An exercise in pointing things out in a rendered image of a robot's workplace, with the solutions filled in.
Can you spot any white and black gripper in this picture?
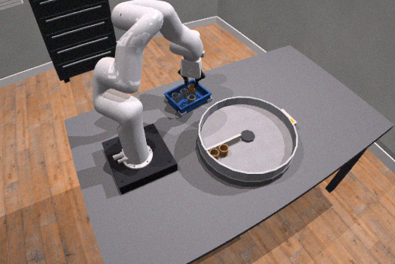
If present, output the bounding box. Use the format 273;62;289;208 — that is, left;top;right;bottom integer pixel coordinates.
178;57;205;88

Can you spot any grey metal bushing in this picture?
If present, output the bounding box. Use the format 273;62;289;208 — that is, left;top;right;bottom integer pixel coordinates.
180;89;188;99
188;95;195;104
172;93;179;103

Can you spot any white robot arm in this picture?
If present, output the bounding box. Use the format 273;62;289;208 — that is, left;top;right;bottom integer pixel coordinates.
93;0;205;169

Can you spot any blue open-top crate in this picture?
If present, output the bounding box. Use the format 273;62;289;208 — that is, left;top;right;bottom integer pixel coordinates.
164;79;212;113

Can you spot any bronze bushing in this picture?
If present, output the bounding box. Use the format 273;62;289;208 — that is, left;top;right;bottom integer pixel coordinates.
188;85;195;95
219;144;229;157
210;148;219;160

